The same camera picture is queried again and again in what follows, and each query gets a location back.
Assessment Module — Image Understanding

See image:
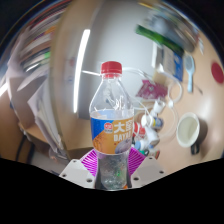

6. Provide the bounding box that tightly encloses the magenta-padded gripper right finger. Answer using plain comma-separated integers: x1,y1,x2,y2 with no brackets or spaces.
126,147,166,189

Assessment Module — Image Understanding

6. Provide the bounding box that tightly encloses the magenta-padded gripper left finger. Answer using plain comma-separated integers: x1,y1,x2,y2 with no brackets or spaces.
59,148,99,189

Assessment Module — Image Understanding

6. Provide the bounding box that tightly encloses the clear red-capped water bottle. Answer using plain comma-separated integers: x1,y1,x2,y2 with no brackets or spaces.
89,60,135,191

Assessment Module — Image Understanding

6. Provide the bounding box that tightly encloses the small white blue-labelled bottle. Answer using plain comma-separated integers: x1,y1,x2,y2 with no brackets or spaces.
140,113,164,130

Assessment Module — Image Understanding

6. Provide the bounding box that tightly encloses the black mug white inside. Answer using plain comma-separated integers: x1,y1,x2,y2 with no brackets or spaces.
175,111,209,156

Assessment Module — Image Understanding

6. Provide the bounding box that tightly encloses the white charger adapter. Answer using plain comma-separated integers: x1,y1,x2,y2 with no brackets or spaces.
151,99,166,116

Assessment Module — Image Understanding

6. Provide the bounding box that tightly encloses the magenta foil pouch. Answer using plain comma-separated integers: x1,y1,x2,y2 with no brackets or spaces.
135,79,168,102

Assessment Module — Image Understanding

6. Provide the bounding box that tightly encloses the white LED light bar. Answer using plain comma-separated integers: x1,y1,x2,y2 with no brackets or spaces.
72,28,92,114

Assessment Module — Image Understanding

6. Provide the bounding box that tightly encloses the light blue hand mirror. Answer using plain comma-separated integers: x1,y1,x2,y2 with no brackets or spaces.
184,53,196,94

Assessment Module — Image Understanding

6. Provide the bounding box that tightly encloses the white and blue carton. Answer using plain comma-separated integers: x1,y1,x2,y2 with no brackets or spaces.
151,43,185,83

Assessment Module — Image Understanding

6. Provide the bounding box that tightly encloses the flat round red coaster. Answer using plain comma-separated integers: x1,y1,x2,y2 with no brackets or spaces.
210,60,224,84

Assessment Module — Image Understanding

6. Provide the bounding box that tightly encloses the tall green bottle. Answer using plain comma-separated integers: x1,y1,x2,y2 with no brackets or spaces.
134,24,186,56

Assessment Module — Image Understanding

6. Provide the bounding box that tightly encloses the white charging cable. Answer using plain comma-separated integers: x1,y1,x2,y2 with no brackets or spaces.
81,66,184,141

